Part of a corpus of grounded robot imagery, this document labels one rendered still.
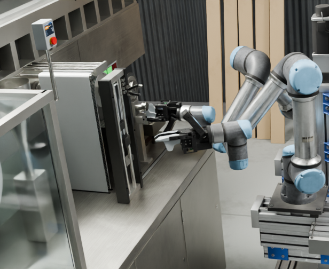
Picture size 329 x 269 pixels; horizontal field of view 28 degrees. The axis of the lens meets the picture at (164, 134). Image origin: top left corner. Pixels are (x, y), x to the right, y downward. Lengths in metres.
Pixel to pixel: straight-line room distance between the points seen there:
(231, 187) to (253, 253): 0.86
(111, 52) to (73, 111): 0.87
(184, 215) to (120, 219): 0.44
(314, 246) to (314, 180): 0.30
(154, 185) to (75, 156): 0.37
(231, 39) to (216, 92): 0.45
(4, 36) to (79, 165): 0.63
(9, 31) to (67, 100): 0.37
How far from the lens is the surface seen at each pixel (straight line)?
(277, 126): 5.35
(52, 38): 2.49
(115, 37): 3.66
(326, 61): 2.87
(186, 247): 3.10
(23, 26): 2.93
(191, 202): 3.11
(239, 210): 4.47
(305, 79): 2.48
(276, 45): 5.28
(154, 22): 5.96
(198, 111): 3.01
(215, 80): 5.44
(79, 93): 2.76
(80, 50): 3.32
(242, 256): 4.00
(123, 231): 2.61
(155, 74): 6.10
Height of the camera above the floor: 2.22
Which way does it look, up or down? 23 degrees down
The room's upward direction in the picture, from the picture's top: 7 degrees counter-clockwise
